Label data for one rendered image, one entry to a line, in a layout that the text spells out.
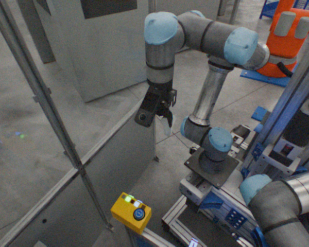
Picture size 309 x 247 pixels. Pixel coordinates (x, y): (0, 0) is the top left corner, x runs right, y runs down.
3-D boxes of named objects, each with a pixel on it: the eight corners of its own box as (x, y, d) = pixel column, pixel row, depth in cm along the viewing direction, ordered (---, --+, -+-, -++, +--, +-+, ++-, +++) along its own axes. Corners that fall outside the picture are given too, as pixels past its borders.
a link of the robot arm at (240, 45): (267, 77, 83) (235, 74, 44) (241, 68, 88) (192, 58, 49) (282, 49, 78) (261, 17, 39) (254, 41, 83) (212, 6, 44)
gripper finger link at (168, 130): (182, 128, 68) (174, 106, 63) (174, 139, 65) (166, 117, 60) (174, 127, 70) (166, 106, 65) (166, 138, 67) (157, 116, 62)
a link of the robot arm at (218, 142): (220, 165, 98) (227, 148, 88) (197, 151, 104) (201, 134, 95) (232, 151, 104) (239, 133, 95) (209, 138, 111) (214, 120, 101)
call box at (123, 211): (113, 218, 97) (109, 209, 89) (125, 200, 103) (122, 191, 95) (140, 236, 91) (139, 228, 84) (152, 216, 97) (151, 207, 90)
